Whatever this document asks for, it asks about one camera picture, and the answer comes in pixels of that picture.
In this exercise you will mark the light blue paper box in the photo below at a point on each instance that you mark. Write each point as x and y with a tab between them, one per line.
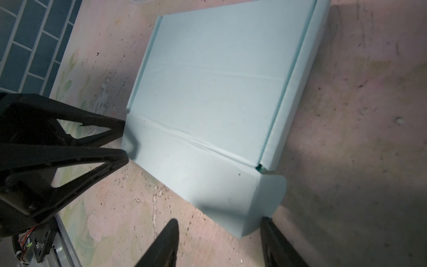
214	101

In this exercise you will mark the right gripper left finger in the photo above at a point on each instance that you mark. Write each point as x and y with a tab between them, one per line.
163	251

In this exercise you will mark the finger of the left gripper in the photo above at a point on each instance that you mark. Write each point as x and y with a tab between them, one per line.
28	198
31	119

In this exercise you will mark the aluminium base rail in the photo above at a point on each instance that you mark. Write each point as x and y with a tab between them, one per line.
47	245

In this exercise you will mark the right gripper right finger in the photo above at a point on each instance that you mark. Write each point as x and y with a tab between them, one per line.
277	250

